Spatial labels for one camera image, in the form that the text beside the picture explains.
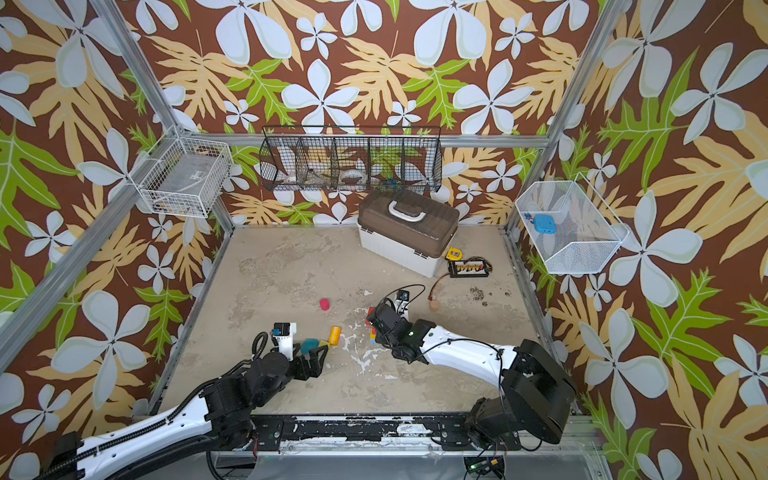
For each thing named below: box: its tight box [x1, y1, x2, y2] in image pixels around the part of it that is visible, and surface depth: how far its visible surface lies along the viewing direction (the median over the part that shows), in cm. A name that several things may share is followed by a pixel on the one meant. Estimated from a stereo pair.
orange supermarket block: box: [328, 326, 343, 346], surface depth 92 cm
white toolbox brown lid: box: [357, 190, 460, 278], surface depth 100 cm
